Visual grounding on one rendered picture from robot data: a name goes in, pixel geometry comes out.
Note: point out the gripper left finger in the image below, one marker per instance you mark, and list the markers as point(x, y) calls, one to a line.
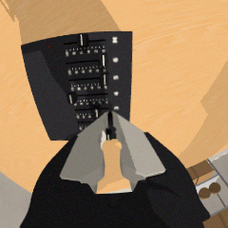
point(80, 160)

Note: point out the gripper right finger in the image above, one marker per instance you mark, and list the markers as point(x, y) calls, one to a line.
point(143, 157)

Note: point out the black lighting desk panel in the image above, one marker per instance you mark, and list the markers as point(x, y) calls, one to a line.
point(65, 69)

